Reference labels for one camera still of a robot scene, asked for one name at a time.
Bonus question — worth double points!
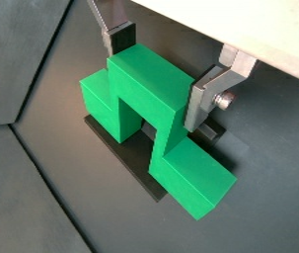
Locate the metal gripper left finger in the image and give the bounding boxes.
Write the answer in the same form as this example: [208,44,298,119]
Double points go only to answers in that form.
[87,0,137,55]

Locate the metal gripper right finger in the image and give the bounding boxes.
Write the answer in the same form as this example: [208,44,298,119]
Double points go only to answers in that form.
[185,44,257,131]

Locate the green bridge-shaped block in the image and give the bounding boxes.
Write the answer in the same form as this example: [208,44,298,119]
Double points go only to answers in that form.
[81,44,237,219]

